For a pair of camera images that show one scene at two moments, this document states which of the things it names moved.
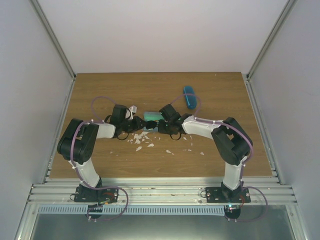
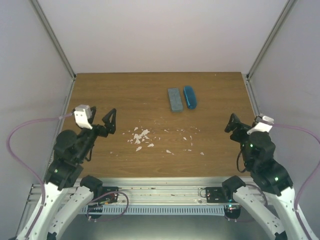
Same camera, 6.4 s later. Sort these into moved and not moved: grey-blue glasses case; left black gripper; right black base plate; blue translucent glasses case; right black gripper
Moved: right black gripper; left black gripper; grey-blue glasses case
Not moved: blue translucent glasses case; right black base plate
